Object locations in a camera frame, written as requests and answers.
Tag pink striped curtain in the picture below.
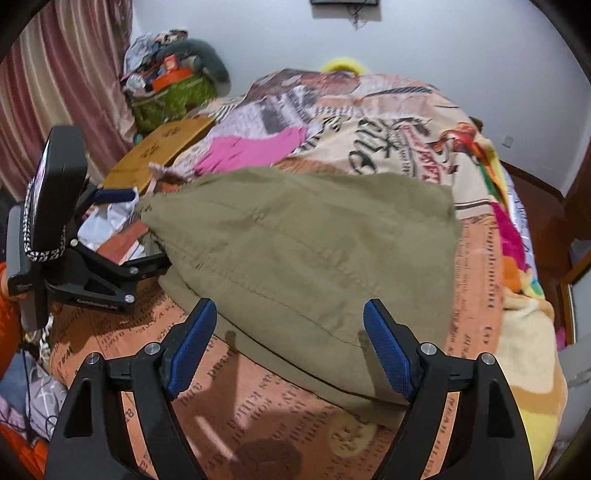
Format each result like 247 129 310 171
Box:
0 0 139 195

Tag orange sleeve forearm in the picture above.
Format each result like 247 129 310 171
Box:
0 263 24 374

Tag printed blanket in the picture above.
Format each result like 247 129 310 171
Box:
46 68 570 480

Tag wooden lap table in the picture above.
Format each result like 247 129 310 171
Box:
102 115 218 195

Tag pile of clutter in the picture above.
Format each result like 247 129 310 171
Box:
121 28 204 95

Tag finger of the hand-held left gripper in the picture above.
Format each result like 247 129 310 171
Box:
69 240 172 280
90 184 139 206

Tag white crumpled cloth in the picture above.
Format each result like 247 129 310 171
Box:
78 200 139 252

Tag olive green pants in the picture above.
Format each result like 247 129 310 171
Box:
137 166 463 428

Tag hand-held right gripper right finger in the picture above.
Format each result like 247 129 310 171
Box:
363 298 535 480

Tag pink garment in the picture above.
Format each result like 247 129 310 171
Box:
194 127 308 175

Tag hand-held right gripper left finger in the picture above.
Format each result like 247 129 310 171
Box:
44 298 218 480

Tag wooden bed frame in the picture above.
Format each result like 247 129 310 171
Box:
471 117 591 347

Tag yellow ring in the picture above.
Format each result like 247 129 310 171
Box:
322 56 370 75

